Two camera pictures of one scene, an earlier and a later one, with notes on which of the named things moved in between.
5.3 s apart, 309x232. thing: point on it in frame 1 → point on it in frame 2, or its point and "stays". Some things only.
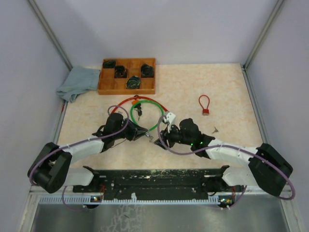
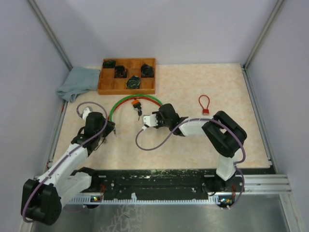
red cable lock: x=137 y=96 stays
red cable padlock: x=205 y=111 stays
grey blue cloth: x=79 y=79 stays
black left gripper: x=136 y=131 → x=110 y=126
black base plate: x=115 y=183 stays
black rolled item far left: x=108 y=64 stays
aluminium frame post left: x=50 y=33 stays
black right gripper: x=166 y=135 → x=158 y=115
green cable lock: x=136 y=102 → x=110 y=114
